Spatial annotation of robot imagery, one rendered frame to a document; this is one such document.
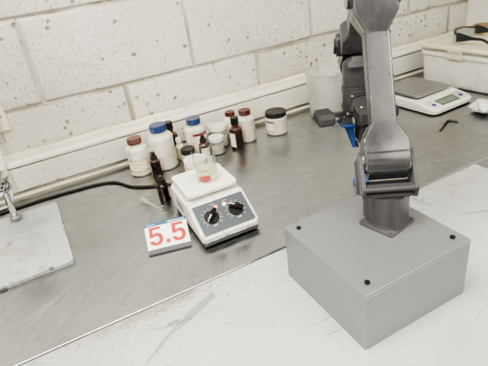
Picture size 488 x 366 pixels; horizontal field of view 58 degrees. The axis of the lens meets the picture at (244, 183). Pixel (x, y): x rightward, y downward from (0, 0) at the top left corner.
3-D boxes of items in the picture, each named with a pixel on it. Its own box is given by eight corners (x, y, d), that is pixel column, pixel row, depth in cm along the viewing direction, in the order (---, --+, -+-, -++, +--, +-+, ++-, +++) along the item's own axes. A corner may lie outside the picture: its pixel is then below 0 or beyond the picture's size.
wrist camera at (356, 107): (344, 94, 98) (354, 102, 92) (377, 87, 98) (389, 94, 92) (346, 119, 100) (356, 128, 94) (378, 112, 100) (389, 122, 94)
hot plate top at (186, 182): (238, 184, 97) (237, 180, 96) (187, 201, 93) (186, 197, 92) (217, 164, 107) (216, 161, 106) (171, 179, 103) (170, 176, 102)
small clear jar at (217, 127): (224, 149, 134) (221, 129, 131) (208, 147, 137) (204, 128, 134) (232, 141, 138) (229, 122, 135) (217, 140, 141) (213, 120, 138)
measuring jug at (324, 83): (297, 108, 158) (294, 67, 150) (330, 102, 160) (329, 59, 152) (316, 125, 142) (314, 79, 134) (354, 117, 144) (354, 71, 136)
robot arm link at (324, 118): (311, 86, 101) (317, 94, 96) (390, 74, 102) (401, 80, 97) (312, 120, 105) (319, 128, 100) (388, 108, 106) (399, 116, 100)
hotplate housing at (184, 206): (261, 228, 95) (256, 196, 91) (205, 250, 90) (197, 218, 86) (220, 188, 113) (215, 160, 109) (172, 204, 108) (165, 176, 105)
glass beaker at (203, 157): (196, 176, 102) (189, 144, 98) (219, 173, 102) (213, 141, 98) (195, 188, 96) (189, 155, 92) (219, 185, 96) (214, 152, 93)
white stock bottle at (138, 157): (134, 168, 130) (125, 134, 125) (155, 166, 129) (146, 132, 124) (129, 178, 125) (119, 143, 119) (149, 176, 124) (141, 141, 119)
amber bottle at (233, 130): (242, 143, 136) (239, 113, 132) (245, 148, 133) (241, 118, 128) (230, 145, 136) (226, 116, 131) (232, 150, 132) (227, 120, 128)
